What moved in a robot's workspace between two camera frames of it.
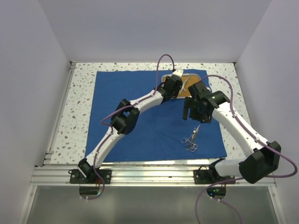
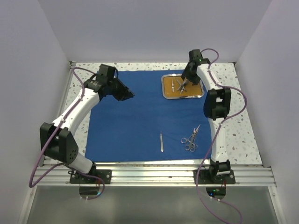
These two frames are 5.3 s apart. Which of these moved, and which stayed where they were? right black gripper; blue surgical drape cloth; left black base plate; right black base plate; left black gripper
Moved: left black gripper; right black gripper
Stayed: blue surgical drape cloth; right black base plate; left black base plate
